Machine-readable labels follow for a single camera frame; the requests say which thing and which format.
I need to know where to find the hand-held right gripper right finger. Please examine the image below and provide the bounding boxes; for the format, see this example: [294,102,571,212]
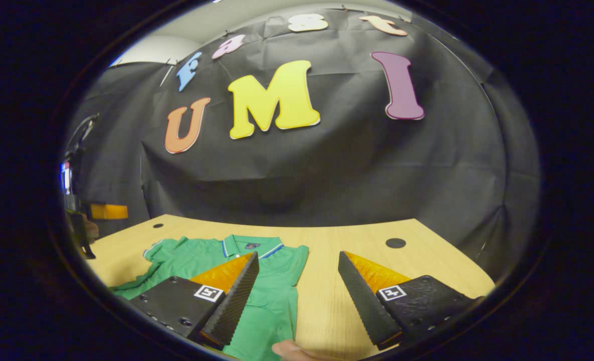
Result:
[338,251,484,351]

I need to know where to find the green T-shirt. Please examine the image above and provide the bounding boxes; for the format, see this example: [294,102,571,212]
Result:
[109,234,310,360]

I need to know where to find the bright monitor screen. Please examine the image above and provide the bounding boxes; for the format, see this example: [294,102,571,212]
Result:
[60,160,73,196]

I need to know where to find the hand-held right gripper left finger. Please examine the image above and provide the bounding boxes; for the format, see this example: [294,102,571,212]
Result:
[128,251,260,350]

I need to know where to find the black backdrop cloth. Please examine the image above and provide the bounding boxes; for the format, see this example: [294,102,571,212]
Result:
[66,3,541,281]

